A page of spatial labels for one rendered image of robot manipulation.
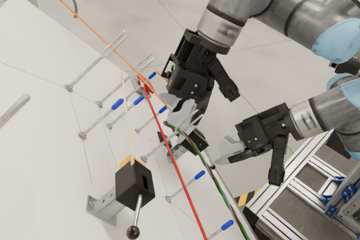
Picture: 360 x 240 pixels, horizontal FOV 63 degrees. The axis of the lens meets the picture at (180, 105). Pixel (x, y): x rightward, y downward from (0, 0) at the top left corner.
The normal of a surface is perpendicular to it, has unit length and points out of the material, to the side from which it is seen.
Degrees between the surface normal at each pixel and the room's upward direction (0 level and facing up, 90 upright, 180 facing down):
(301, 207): 0
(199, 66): 80
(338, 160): 0
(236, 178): 0
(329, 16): 38
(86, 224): 49
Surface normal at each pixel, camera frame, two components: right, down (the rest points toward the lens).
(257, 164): 0.09, -0.73
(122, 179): -0.63, -0.60
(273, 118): -0.44, 0.11
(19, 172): 0.75, -0.64
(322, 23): -0.58, -0.18
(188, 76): 0.25, 0.54
